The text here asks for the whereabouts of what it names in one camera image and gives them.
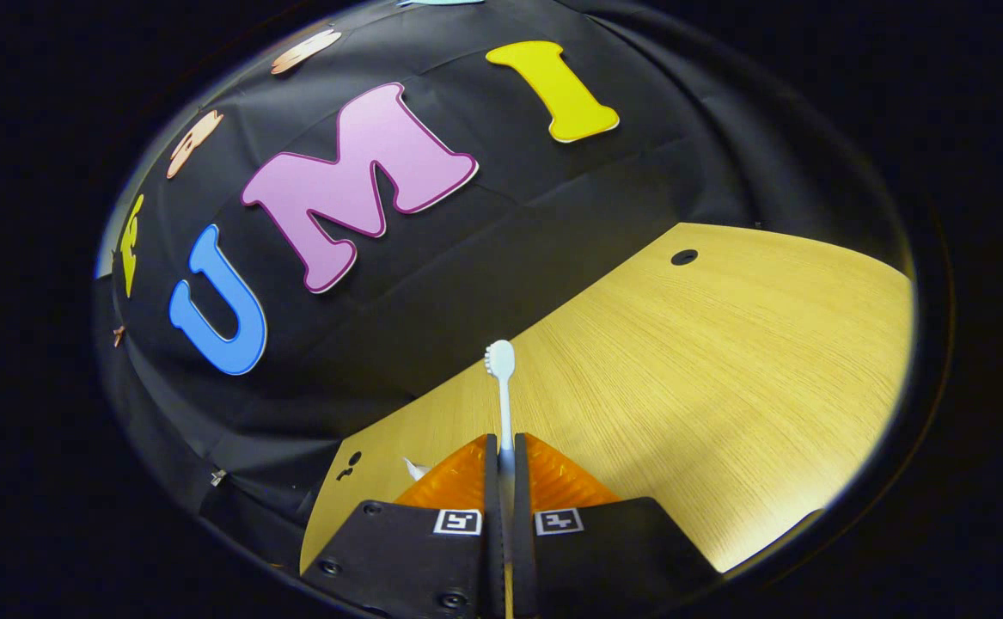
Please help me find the white and blue toothbrush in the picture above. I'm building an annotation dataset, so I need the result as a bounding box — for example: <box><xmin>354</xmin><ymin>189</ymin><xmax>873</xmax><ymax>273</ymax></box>
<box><xmin>484</xmin><ymin>339</ymin><xmax>519</xmax><ymax>619</ymax></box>

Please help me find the wooden desktop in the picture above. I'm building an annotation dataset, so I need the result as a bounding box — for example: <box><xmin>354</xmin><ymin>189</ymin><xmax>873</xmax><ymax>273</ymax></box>
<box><xmin>299</xmin><ymin>222</ymin><xmax>914</xmax><ymax>575</ymax></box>

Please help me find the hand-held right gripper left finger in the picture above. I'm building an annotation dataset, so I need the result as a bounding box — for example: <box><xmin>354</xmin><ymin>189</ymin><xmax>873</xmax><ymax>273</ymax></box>
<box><xmin>299</xmin><ymin>434</ymin><xmax>503</xmax><ymax>619</ymax></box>

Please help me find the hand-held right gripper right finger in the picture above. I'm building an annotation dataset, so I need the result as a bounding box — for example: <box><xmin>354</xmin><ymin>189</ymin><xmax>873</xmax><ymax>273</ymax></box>
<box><xmin>513</xmin><ymin>432</ymin><xmax>721</xmax><ymax>619</ymax></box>

